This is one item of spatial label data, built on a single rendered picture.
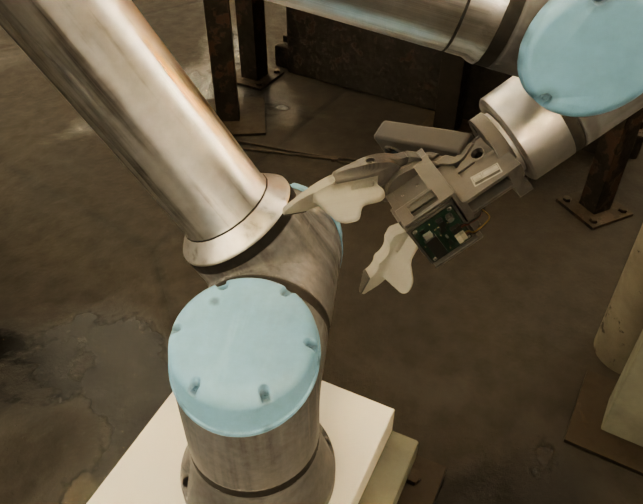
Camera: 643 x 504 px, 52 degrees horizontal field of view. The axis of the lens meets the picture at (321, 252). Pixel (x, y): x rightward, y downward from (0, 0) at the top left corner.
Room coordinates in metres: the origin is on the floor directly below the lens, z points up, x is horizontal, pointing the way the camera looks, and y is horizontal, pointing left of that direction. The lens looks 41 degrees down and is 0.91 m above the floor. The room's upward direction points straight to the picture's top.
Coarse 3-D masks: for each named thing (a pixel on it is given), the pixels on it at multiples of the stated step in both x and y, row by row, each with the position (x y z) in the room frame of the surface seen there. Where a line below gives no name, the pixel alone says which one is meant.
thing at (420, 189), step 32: (480, 128) 0.51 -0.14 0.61; (416, 160) 0.51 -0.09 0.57; (448, 160) 0.51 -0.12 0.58; (480, 160) 0.50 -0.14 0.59; (512, 160) 0.47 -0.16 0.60; (416, 192) 0.48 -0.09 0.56; (448, 192) 0.45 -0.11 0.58; (480, 192) 0.46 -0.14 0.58; (416, 224) 0.44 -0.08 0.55; (448, 224) 0.45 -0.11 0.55; (448, 256) 0.45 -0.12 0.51
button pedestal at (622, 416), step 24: (600, 384) 0.69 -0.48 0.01; (624, 384) 0.60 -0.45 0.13; (576, 408) 0.64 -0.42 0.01; (600, 408) 0.64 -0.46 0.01; (624, 408) 0.59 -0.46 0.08; (576, 432) 0.59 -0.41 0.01; (600, 432) 0.59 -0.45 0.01; (624, 432) 0.58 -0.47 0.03; (600, 456) 0.55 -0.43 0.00; (624, 456) 0.55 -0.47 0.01
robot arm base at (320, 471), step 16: (320, 432) 0.44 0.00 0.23; (320, 448) 0.42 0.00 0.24; (192, 464) 0.40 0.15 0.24; (320, 464) 0.41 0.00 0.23; (192, 480) 0.39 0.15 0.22; (208, 480) 0.37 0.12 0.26; (304, 480) 0.38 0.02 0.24; (320, 480) 0.39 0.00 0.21; (192, 496) 0.38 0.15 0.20; (208, 496) 0.37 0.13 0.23; (224, 496) 0.36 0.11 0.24; (240, 496) 0.35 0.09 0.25; (256, 496) 0.35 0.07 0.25; (272, 496) 0.36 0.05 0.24; (288, 496) 0.36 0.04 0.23; (304, 496) 0.37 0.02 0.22; (320, 496) 0.38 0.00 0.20
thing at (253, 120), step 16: (208, 0) 1.57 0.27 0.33; (224, 0) 1.57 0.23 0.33; (208, 16) 1.57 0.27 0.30; (224, 16) 1.57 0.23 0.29; (208, 32) 1.56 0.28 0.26; (224, 32) 1.57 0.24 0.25; (224, 48) 1.57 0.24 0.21; (224, 64) 1.57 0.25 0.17; (224, 80) 1.57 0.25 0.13; (224, 96) 1.57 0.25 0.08; (224, 112) 1.57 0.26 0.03; (240, 112) 1.61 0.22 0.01; (256, 112) 1.61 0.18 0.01; (240, 128) 1.53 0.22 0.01; (256, 128) 1.53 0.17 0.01
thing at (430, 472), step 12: (420, 456) 0.54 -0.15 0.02; (420, 468) 0.52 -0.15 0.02; (432, 468) 0.52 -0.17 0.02; (444, 468) 0.52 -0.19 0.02; (408, 480) 0.50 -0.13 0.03; (420, 480) 0.50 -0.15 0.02; (432, 480) 0.50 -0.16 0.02; (408, 492) 0.48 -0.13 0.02; (420, 492) 0.48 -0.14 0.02; (432, 492) 0.48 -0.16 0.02
